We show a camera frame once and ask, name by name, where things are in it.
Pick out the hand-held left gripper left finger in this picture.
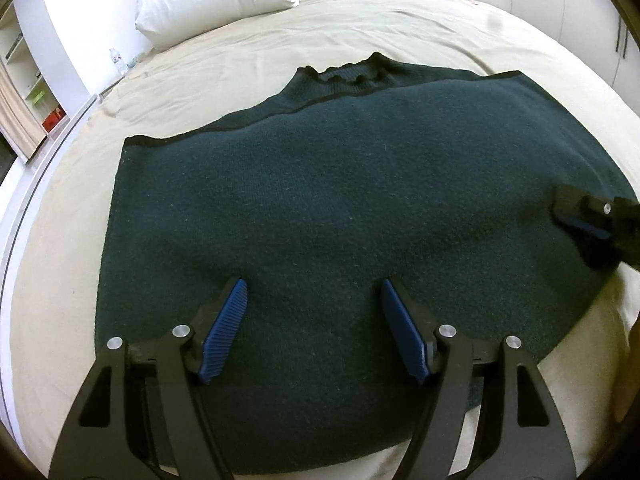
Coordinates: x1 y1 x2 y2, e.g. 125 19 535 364
47 277 249 480

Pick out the white pillow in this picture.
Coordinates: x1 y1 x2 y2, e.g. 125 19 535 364
135 0 301 51

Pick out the bed with beige sheet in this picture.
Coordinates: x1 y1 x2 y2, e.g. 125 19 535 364
10 0 640 480

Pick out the black wardrobe handle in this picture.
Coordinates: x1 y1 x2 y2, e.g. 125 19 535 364
616 15 632 58

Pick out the white wall shelf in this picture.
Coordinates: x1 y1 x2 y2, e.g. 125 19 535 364
0 7 68 141

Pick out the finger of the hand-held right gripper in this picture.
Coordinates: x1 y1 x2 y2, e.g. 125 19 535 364
552 185 640 257
582 239 626 272

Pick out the red box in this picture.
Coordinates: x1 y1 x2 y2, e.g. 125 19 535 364
42 105 66 131

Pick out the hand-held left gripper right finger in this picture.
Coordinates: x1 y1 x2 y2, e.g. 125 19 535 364
381 278 576 480

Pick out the beige curtain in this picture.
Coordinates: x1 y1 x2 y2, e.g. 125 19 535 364
0 67 43 161

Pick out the dark green sweater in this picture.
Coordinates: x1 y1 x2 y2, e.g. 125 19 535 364
95 51 638 461

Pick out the white wardrobe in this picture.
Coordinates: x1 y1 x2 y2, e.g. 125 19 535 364
470 0 640 91

